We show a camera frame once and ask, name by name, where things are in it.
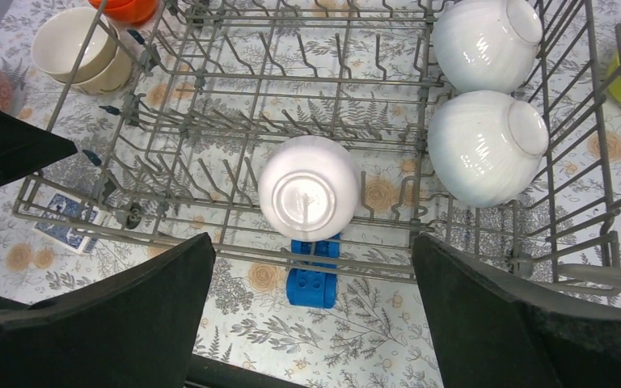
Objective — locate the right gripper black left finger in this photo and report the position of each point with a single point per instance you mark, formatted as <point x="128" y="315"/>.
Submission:
<point x="133" y="329"/>

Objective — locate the orange bowl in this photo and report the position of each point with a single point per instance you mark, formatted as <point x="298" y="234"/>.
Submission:
<point x="130" y="11"/>

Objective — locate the blue toy car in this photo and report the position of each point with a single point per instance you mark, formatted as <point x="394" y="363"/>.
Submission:
<point x="312" y="288"/>

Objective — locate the white bowl upside down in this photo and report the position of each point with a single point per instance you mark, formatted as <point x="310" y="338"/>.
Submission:
<point x="310" y="188"/>

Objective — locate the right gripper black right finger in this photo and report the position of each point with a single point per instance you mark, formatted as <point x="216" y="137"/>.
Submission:
<point x="494" y="329"/>

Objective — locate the grey wire dish rack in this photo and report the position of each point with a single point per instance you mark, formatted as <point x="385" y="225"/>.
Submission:
<point x="221" y="84"/>

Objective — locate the white bowl back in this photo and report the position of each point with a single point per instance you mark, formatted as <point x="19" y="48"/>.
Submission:
<point x="487" y="45"/>

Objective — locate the blue playing card box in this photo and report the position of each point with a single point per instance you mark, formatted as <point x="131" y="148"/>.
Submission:
<point x="62" y="211"/>

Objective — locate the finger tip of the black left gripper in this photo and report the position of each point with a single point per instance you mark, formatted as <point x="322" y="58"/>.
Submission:
<point x="26" y="149"/>

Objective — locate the plain beige bowl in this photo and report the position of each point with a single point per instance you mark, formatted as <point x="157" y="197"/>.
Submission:
<point x="74" y="45"/>

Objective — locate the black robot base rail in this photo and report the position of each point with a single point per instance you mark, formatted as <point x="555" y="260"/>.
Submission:
<point x="205" y="372"/>

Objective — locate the beige bowl with leaf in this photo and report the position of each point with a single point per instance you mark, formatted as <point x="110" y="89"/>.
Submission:
<point x="110" y="79"/>

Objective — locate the floral tablecloth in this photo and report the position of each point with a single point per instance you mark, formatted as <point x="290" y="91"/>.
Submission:
<point x="376" y="335"/>

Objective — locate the white bowl front right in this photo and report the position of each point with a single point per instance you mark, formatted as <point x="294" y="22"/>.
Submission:
<point x="486" y="147"/>

